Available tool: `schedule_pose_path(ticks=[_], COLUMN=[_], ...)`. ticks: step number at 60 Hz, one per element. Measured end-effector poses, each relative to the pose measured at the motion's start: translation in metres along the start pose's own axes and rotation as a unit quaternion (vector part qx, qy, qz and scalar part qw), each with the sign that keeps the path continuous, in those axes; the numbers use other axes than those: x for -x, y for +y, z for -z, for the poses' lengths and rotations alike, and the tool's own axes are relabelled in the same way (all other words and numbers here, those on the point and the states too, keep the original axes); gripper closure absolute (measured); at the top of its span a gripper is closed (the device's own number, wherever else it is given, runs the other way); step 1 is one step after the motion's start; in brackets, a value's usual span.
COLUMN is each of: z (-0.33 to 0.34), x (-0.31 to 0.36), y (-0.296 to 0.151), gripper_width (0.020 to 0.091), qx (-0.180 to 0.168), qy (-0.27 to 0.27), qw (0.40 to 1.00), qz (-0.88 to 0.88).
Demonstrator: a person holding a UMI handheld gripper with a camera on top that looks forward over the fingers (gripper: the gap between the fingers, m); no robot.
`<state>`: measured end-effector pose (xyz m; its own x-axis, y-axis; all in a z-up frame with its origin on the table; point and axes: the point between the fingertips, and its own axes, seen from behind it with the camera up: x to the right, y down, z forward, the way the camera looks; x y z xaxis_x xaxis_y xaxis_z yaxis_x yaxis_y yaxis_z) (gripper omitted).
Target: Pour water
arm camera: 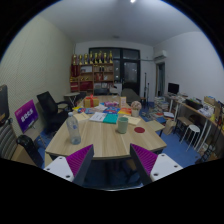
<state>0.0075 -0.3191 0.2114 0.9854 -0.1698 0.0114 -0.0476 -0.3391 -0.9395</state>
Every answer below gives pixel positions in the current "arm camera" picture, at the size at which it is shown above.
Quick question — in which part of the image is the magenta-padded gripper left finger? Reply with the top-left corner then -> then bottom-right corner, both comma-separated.
43,143 -> 95,187

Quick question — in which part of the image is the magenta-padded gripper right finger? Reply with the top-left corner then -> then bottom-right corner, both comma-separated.
129,143 -> 184,186

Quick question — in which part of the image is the clear plastic water bottle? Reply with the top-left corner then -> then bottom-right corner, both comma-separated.
65,111 -> 82,146

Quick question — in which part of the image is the brown paper bag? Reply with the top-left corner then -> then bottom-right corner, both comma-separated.
162,119 -> 178,136

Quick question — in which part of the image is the flat round red coaster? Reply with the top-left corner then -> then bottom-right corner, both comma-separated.
133,126 -> 146,134

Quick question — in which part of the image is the white round stool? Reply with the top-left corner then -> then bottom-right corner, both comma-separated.
179,124 -> 201,152

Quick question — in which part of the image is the wooden stool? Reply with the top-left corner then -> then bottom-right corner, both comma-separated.
175,116 -> 192,138

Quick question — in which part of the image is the tan notebook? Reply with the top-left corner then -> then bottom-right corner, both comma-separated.
124,114 -> 142,126
73,112 -> 91,122

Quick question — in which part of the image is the pale green cup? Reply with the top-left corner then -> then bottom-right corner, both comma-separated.
117,116 -> 129,135

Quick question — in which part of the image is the stack of books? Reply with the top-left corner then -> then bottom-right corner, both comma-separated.
151,96 -> 170,121

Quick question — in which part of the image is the black office chair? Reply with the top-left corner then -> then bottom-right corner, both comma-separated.
36,90 -> 72,134

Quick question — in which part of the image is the striped chair with black armrest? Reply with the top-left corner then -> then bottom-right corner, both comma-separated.
0,84 -> 44,168

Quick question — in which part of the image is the purple sign on stand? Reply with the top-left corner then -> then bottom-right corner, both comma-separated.
14,99 -> 40,134

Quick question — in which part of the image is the white booklet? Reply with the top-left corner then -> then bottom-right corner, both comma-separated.
89,111 -> 108,123

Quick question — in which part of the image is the potted flower bouquet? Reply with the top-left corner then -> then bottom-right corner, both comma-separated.
130,100 -> 143,118

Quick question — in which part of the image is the cluttered wooden side desk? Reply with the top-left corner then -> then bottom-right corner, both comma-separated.
164,94 -> 224,161

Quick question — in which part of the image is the orange book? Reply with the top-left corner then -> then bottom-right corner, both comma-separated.
117,107 -> 133,116

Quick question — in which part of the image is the teal book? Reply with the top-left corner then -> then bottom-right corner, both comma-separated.
102,113 -> 119,125

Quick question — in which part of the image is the yellow gift box red ribbon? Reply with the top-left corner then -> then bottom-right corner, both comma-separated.
83,94 -> 100,109

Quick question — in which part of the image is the small round white table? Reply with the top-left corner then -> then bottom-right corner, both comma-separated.
63,92 -> 81,108

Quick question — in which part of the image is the standing tan card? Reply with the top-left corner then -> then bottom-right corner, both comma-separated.
119,96 -> 128,108

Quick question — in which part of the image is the blue patterned book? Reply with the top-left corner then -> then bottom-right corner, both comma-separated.
102,106 -> 121,115

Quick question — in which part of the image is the grey chair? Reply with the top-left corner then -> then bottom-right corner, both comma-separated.
121,88 -> 141,104

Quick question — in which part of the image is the black computer monitor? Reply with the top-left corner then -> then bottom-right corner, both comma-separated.
167,82 -> 180,96

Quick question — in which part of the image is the pink box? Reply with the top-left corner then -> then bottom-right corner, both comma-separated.
104,101 -> 120,108

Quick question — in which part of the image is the black tripod stand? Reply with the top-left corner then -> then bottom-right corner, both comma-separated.
142,72 -> 151,101

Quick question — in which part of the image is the wooden shelf unit with trophies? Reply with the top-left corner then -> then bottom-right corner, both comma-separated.
69,50 -> 115,94

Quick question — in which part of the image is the black glass double door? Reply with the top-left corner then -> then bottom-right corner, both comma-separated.
88,47 -> 141,96

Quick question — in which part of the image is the white wall air conditioner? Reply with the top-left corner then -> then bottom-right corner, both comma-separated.
153,49 -> 168,62

